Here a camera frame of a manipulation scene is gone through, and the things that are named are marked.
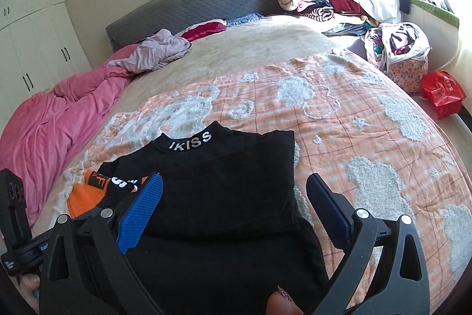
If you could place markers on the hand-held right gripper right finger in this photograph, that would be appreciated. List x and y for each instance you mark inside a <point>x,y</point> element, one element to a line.
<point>329,206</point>

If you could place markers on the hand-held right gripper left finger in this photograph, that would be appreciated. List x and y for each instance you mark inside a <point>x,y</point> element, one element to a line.
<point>142,211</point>

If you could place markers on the black shirt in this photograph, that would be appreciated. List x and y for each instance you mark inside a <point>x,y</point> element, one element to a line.
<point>221,197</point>

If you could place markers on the floral bag of clothes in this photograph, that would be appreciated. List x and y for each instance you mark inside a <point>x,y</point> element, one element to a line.
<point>402,53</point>

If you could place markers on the pile of folded clothes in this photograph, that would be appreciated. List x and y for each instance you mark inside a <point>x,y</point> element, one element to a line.
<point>317,1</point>

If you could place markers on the person's left hand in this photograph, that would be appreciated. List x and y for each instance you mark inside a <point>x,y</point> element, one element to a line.
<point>29,291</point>

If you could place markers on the person's right hand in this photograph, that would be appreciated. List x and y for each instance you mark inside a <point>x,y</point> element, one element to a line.
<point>284,304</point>

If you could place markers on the orange plaid cloud blanket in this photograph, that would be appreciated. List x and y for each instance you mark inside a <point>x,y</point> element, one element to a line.
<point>350,123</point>

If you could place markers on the pink duvet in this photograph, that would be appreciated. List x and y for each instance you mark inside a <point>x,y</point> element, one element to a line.
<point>55,130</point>

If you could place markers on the red plastic bag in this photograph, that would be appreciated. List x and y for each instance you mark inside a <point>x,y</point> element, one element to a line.
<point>442,93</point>

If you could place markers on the lilac grey garment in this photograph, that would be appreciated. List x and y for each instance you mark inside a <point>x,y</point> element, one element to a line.
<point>155,51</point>

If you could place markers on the beige fleece blanket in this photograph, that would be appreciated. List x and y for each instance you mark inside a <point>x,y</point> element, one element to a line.
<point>239,49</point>

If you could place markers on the white wardrobe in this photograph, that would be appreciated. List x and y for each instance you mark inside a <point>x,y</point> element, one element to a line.
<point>33,42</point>

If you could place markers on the red garment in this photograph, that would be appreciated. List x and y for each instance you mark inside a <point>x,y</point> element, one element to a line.
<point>204,30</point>

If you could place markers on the blue patterned cloth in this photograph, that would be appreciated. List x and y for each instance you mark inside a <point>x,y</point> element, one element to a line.
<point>245,19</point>

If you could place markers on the grey quilted headboard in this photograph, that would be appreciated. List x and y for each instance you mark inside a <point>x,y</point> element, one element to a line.
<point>191,1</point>

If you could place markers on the green windowsill cloth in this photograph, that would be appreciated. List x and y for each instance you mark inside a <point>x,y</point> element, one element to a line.
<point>438,12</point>

